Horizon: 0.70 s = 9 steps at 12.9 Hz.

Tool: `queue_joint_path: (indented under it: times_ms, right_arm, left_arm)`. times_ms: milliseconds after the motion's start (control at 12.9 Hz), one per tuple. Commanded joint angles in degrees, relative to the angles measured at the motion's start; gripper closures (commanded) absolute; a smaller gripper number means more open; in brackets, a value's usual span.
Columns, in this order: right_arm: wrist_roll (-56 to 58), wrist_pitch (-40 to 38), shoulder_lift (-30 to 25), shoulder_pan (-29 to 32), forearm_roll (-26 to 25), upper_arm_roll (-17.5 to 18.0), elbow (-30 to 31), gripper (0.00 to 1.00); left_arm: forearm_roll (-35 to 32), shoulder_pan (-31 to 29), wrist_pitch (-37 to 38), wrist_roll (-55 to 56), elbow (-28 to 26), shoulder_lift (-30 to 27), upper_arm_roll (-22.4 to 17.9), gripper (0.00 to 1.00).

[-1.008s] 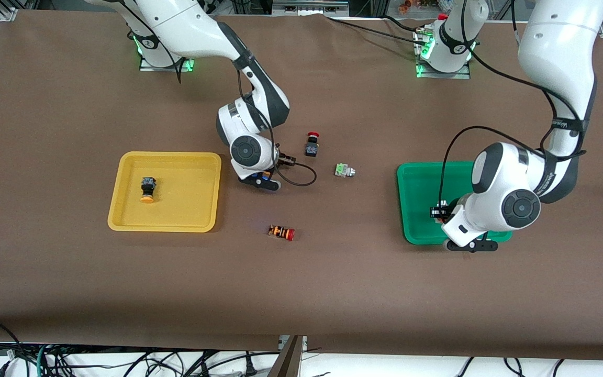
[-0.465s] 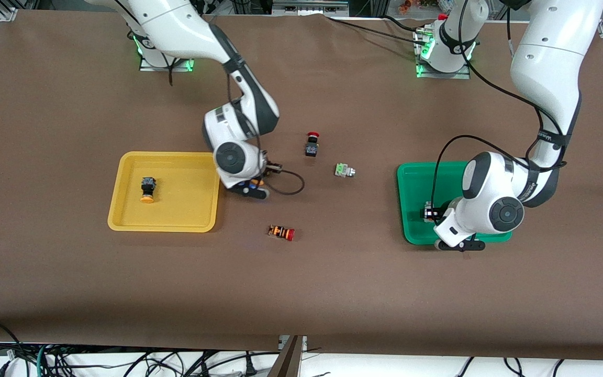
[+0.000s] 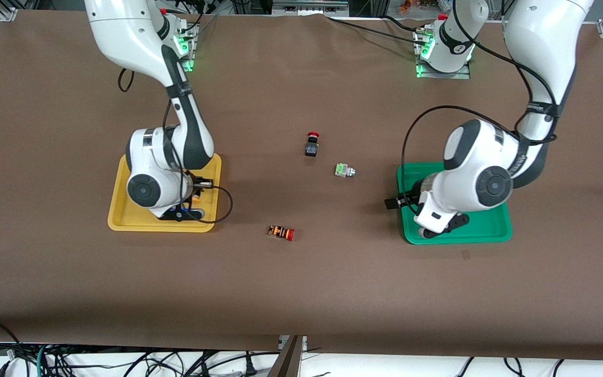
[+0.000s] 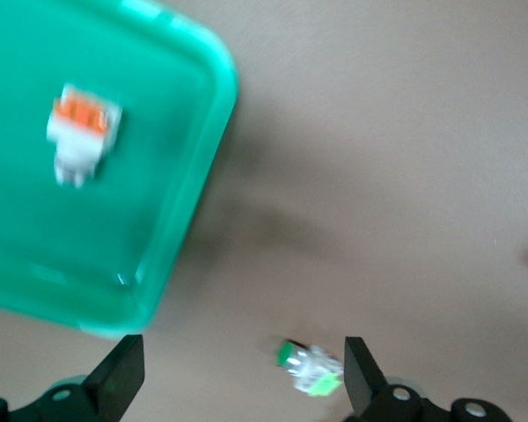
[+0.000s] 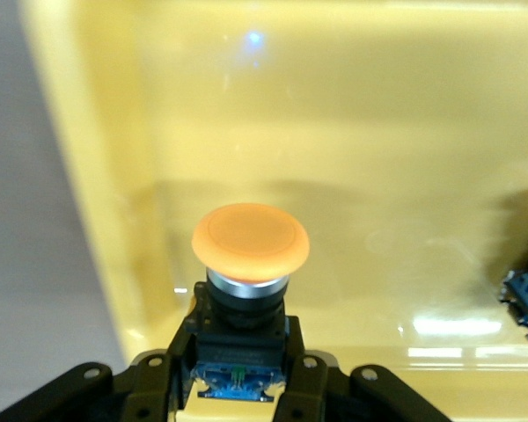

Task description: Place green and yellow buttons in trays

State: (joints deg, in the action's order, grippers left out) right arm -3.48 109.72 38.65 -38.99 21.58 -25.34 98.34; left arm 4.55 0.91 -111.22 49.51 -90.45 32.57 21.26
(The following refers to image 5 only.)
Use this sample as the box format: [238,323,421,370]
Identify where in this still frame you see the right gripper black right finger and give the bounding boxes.
[273,316,453,422]

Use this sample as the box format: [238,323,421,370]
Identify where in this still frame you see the yellow plastic tray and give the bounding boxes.
[19,0,528,422]

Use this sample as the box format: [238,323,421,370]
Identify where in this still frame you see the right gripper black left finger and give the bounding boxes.
[0,316,200,422]

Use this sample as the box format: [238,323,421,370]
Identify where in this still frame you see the yellow mushroom push button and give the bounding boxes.
[496,236,528,344]
[188,202,312,404]

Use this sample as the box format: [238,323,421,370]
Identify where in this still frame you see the brown table cover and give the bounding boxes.
[0,0,131,414]

